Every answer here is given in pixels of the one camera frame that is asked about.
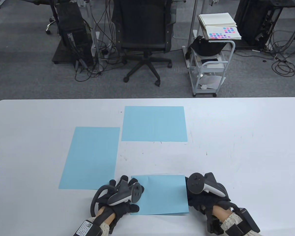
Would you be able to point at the person's left hand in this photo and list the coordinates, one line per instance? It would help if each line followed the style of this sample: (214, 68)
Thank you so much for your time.
(125, 209)

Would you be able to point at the person's right hand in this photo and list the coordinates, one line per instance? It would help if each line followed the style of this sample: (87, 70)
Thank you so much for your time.
(199, 204)

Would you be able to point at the light blue paper sheet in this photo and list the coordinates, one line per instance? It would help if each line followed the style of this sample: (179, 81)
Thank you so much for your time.
(153, 124)
(88, 157)
(162, 196)

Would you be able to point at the person's left forearm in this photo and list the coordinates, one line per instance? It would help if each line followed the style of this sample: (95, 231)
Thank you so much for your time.
(102, 211)

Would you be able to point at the crumpled white paper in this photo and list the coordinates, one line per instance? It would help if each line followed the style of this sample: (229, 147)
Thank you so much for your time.
(212, 81)

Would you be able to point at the black wrist sensor box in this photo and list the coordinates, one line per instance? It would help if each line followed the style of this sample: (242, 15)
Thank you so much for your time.
(86, 228)
(248, 220)

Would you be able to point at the grey metal utility cart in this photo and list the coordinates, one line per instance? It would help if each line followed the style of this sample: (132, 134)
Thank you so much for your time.
(204, 92)

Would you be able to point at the black phone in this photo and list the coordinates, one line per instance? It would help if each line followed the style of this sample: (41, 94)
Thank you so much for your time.
(209, 60)

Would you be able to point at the black bag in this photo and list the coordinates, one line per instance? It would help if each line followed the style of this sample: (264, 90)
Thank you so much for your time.
(206, 48)

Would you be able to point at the black floor platform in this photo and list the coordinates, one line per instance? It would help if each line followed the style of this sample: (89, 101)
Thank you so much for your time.
(60, 56)

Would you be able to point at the white sheet with coloured stickers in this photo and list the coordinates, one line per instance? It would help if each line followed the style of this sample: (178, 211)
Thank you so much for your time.
(221, 33)

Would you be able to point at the black mesh office chair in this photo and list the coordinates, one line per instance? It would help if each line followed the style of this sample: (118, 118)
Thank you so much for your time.
(142, 32)

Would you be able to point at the white paper pad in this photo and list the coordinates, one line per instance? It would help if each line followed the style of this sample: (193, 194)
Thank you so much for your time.
(216, 19)

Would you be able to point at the black computer tower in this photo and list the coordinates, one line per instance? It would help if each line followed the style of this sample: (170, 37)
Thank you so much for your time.
(73, 29)

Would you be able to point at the grey metal desk leg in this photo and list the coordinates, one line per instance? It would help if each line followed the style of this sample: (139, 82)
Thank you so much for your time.
(193, 17)

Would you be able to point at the black equipment cabinet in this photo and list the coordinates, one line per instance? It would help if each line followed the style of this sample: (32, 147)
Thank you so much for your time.
(250, 22)

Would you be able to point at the chrome chair base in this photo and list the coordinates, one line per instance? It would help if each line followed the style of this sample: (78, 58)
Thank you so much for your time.
(50, 24)

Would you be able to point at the black wrist camera block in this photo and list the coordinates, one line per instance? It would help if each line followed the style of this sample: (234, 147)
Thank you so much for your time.
(213, 225)

